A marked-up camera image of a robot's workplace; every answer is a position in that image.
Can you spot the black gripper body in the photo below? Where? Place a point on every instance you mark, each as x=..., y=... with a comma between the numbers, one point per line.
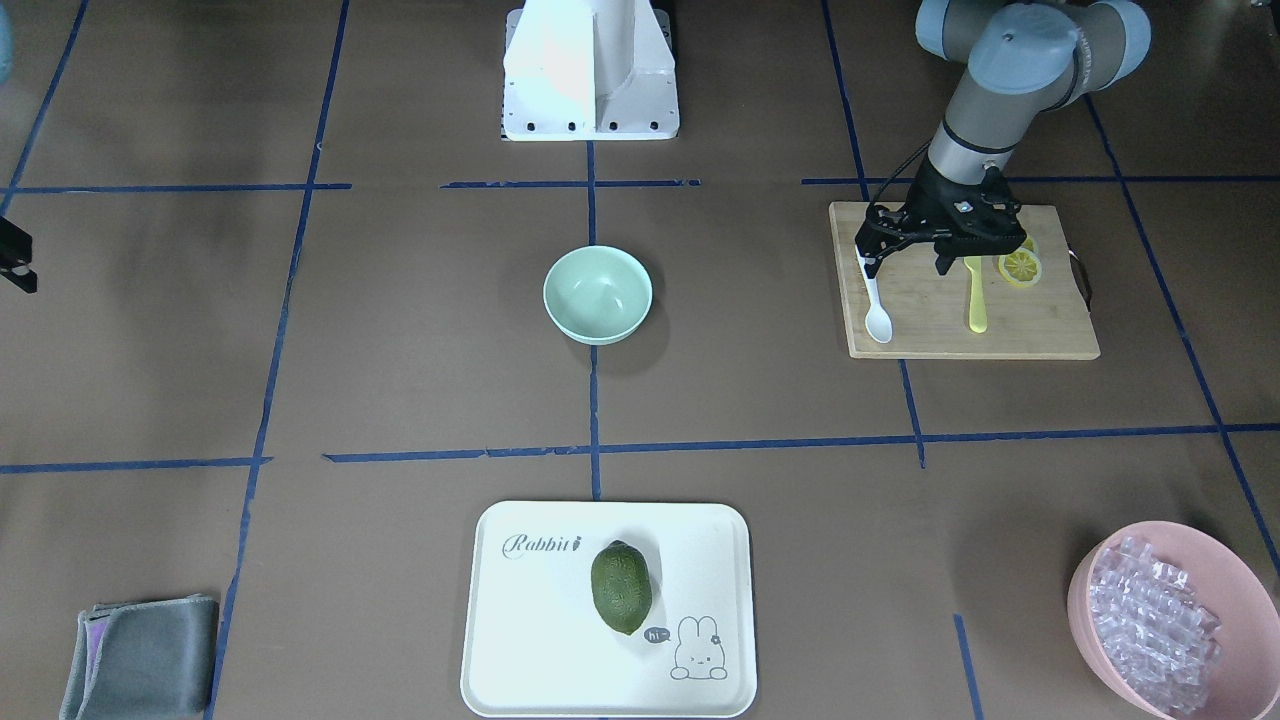
x=937, y=199

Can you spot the white plastic spoon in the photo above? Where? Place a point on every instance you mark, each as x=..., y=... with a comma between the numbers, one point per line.
x=877, y=321

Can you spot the mint green bowl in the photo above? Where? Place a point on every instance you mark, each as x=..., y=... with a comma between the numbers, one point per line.
x=597, y=295

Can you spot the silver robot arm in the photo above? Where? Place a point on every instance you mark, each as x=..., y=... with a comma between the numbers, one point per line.
x=1021, y=59

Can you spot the pink bowl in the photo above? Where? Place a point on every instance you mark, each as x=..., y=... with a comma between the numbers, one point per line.
x=1245, y=683

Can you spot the bamboo cutting board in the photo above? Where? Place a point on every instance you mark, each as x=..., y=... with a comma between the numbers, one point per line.
x=930, y=312

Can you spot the lower lemon slice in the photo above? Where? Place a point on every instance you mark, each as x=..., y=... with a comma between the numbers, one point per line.
x=1021, y=268

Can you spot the yellow plastic knife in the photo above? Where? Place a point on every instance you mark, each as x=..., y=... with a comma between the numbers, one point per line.
x=976, y=315

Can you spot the grey folded cloth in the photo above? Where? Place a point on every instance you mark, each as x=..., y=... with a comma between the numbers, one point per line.
x=143, y=660

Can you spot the green avocado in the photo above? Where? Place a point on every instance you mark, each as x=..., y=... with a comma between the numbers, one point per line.
x=621, y=588

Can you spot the clear ice cubes pile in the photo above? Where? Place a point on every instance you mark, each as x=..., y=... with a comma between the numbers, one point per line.
x=1153, y=627

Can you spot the cream rabbit tray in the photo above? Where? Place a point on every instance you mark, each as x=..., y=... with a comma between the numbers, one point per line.
x=535, y=646

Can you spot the metal board handle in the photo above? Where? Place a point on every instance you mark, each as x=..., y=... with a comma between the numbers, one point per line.
x=1081, y=278

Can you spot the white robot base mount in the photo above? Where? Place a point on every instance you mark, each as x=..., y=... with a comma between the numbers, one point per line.
x=577, y=71

